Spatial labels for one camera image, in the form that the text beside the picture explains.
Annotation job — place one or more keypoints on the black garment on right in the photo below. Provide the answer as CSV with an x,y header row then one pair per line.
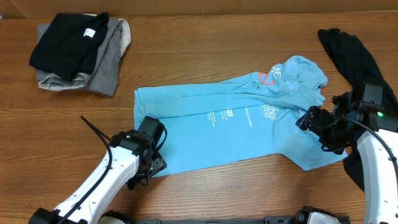
x,y
357,68

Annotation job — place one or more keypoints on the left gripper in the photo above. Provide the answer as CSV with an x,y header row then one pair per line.
x,y
158,163

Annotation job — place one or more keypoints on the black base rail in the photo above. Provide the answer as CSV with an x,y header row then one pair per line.
x,y
284,219

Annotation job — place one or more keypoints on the light blue t-shirt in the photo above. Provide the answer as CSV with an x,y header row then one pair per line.
x,y
250,116

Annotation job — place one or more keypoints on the folded black garment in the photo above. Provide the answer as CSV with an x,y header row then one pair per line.
x,y
70,44

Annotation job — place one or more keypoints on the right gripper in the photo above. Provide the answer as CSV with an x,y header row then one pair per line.
x,y
321,117

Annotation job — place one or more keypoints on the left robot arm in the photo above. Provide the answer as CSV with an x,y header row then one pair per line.
x,y
132,158

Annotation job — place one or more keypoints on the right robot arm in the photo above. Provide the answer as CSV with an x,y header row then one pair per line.
x,y
378,150

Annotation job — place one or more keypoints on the folded grey garment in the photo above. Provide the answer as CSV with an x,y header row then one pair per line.
x,y
105,77

